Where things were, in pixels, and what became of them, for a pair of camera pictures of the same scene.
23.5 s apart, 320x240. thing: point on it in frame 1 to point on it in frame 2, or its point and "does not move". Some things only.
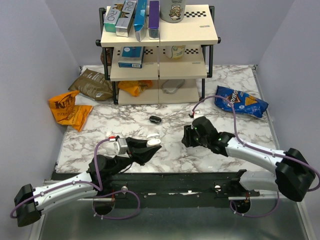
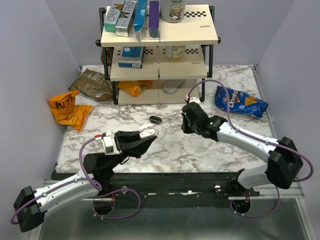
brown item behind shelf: [109, 54] does not move
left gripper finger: [148, 152] to [137, 150]
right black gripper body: [191, 137] to [189, 128]
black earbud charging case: [155, 119] does not move
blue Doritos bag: [243, 102] does not move
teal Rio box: [111, 19] does not move
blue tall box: [140, 18] does not move
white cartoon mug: [172, 11] does not move
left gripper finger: [135, 143] to [125, 136]
